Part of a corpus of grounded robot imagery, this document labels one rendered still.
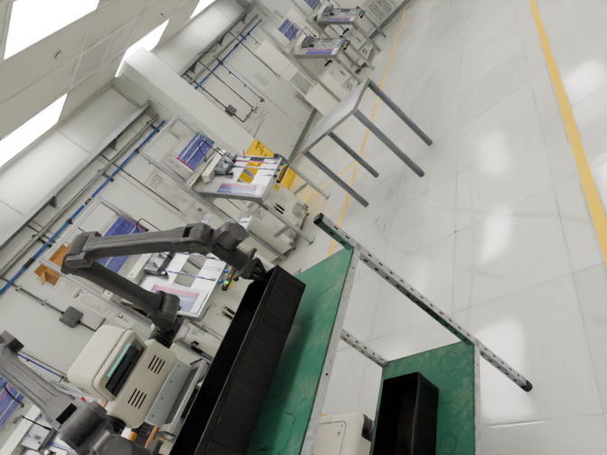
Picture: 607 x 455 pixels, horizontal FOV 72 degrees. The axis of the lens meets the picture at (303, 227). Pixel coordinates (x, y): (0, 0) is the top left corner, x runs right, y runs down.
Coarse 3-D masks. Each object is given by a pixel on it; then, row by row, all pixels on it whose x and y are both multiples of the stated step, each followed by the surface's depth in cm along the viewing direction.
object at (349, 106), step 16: (368, 80) 334; (352, 96) 338; (384, 96) 340; (336, 112) 349; (352, 112) 313; (400, 112) 346; (320, 128) 360; (368, 128) 319; (416, 128) 352; (336, 176) 373; (352, 192) 378
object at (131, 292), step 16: (80, 240) 125; (64, 256) 122; (64, 272) 128; (80, 272) 129; (96, 272) 132; (112, 272) 136; (112, 288) 136; (128, 288) 138; (144, 304) 143; (160, 320) 146
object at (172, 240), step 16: (192, 224) 120; (96, 240) 123; (112, 240) 121; (128, 240) 120; (144, 240) 119; (160, 240) 118; (176, 240) 117; (192, 240) 116; (208, 240) 119; (80, 256) 120; (96, 256) 123; (112, 256) 124
